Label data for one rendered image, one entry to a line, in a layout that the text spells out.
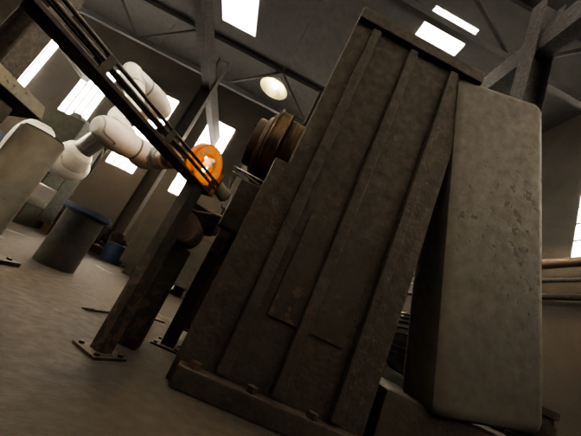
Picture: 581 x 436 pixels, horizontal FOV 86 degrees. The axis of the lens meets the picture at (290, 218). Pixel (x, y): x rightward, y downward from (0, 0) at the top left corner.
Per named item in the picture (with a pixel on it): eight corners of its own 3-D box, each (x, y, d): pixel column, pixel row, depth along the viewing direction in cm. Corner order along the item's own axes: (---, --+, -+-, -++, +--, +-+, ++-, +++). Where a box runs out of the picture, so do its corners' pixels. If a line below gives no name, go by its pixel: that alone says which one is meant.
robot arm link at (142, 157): (162, 175, 132) (137, 160, 120) (138, 171, 139) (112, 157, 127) (172, 152, 134) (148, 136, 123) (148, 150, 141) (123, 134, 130)
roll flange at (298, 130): (269, 207, 193) (299, 145, 206) (282, 182, 148) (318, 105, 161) (254, 200, 193) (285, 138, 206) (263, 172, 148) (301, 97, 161)
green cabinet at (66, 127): (-25, 205, 366) (53, 106, 408) (14, 218, 433) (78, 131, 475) (14, 222, 370) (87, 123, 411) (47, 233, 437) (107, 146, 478)
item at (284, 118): (254, 200, 193) (285, 138, 206) (263, 172, 148) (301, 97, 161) (245, 195, 192) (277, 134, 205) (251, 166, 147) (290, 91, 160)
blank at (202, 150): (195, 191, 113) (189, 189, 115) (225, 178, 125) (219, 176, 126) (188, 150, 106) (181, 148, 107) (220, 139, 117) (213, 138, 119)
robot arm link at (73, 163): (34, 151, 170) (71, 172, 189) (36, 172, 162) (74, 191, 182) (148, 71, 166) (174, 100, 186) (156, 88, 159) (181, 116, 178)
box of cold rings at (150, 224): (197, 300, 450) (222, 251, 472) (195, 305, 371) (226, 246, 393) (129, 271, 435) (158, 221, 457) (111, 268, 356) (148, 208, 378)
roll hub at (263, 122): (247, 174, 185) (267, 137, 193) (251, 155, 159) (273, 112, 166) (239, 169, 185) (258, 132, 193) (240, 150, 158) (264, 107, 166)
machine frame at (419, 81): (298, 379, 203) (383, 158, 252) (371, 473, 100) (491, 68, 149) (195, 334, 198) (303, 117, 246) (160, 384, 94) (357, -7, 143)
